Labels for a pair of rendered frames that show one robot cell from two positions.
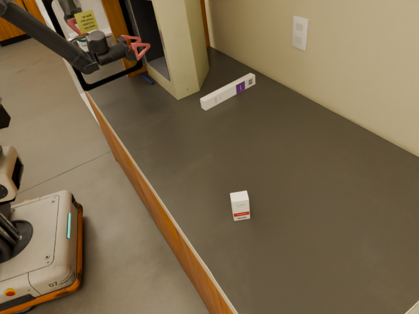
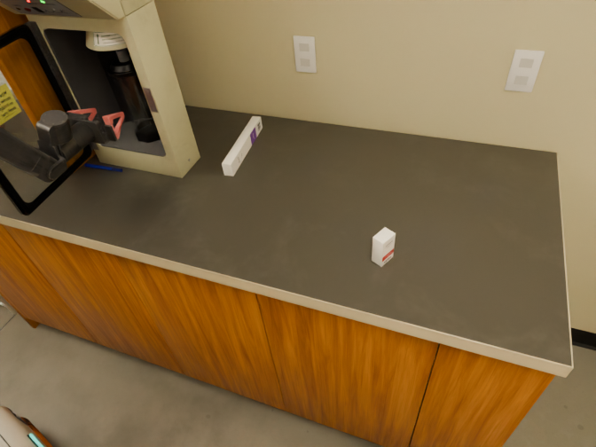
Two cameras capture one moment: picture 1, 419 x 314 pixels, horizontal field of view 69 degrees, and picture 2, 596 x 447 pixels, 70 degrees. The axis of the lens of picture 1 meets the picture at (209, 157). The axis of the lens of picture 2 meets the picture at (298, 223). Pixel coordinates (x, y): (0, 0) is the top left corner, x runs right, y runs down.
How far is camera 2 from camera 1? 0.52 m
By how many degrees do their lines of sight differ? 28
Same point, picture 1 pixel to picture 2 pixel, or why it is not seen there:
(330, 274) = (497, 262)
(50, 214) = not seen: outside the picture
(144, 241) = (166, 405)
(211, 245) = (383, 300)
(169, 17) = (155, 66)
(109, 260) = not seen: outside the picture
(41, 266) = not seen: outside the picture
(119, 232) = (118, 418)
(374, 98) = (410, 101)
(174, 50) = (168, 111)
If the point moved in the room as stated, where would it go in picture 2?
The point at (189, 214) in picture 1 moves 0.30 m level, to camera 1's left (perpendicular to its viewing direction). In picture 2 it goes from (331, 286) to (225, 378)
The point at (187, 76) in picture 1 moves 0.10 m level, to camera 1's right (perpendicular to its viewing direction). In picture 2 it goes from (186, 141) to (213, 128)
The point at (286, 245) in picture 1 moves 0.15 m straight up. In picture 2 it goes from (444, 261) to (457, 214)
